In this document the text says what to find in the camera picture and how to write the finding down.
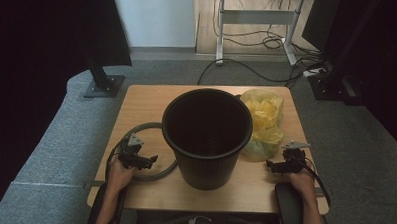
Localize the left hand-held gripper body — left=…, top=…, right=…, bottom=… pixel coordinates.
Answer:
left=116, top=131, right=148, bottom=171

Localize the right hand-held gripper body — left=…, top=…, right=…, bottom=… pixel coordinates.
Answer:
left=272, top=140, right=312, bottom=176

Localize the grey bin ring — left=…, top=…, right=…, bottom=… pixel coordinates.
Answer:
left=118, top=120, right=181, bottom=183

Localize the yellow garbage bag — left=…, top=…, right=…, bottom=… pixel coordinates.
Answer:
left=237, top=87, right=287, bottom=164

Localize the black trash bin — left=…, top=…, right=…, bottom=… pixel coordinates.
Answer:
left=159, top=86, right=255, bottom=193

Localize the person's right hand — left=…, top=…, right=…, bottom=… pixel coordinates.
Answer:
left=284, top=169, right=318, bottom=198

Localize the person's left hand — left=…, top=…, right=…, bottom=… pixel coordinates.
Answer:
left=106, top=155, right=140, bottom=195

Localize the white power strip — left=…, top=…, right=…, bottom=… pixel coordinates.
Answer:
left=302, top=67, right=327, bottom=79

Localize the black stand with dark base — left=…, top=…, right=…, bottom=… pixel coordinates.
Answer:
left=306, top=0, right=370, bottom=107

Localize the dark curtain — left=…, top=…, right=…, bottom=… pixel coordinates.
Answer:
left=0, top=0, right=135, bottom=224

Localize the small white cable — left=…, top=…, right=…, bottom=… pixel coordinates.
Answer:
left=187, top=215, right=213, bottom=224

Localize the black stand with base plate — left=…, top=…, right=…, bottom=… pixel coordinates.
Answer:
left=83, top=52, right=127, bottom=100

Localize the long black floor cable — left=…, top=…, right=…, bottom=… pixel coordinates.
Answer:
left=196, top=57, right=311, bottom=90

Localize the tangle of black floor cables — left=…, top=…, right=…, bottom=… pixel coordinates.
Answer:
left=210, top=0, right=325, bottom=64

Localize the white desk frame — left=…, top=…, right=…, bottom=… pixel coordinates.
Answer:
left=207, top=0, right=306, bottom=69

